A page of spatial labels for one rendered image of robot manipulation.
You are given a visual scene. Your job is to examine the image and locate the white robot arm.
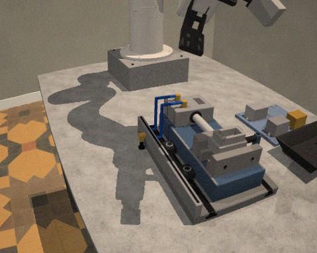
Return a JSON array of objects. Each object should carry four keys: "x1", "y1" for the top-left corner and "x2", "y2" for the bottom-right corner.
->
[{"x1": 120, "y1": 0, "x2": 287, "y2": 61}]

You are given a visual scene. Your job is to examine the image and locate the orange-yellow block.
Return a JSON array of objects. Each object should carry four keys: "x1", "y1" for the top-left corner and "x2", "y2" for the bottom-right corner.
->
[{"x1": 287, "y1": 110, "x2": 308, "y2": 130}]

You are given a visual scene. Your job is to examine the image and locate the grey metal parallel bar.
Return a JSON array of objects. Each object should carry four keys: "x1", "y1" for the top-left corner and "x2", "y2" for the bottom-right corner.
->
[{"x1": 199, "y1": 148, "x2": 214, "y2": 162}]

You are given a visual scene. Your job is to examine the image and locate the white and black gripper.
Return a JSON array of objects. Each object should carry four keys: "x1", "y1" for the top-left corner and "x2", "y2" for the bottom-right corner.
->
[{"x1": 177, "y1": 0, "x2": 238, "y2": 56}]

